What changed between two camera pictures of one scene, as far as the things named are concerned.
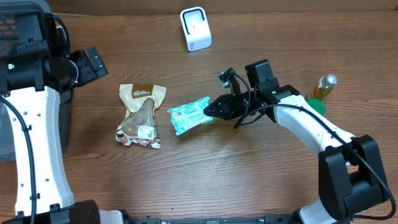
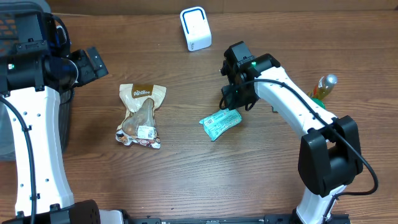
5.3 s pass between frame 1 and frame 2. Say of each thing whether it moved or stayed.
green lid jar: stayed
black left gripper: stayed
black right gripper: moved
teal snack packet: moved
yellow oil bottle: stayed
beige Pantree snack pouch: stayed
